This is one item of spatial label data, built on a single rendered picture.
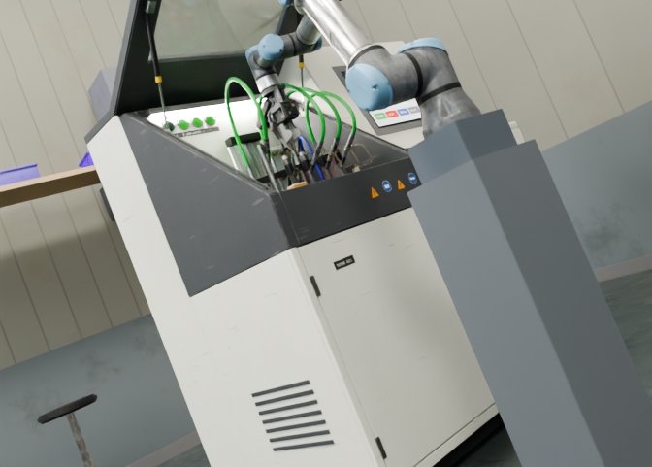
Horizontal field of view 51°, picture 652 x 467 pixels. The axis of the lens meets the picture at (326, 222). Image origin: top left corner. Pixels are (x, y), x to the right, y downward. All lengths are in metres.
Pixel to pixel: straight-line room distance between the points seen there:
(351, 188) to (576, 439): 0.95
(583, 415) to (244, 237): 1.02
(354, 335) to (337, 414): 0.22
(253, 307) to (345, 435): 0.46
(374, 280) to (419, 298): 0.19
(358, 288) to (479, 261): 0.48
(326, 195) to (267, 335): 0.45
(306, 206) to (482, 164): 0.59
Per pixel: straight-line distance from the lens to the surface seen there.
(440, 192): 1.66
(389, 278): 2.10
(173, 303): 2.45
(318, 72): 2.74
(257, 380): 2.19
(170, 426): 4.68
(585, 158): 4.50
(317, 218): 1.98
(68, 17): 5.34
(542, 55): 4.57
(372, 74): 1.64
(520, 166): 1.68
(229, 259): 2.11
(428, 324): 2.18
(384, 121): 2.77
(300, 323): 1.94
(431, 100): 1.71
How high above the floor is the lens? 0.68
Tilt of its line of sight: 4 degrees up
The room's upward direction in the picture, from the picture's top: 22 degrees counter-clockwise
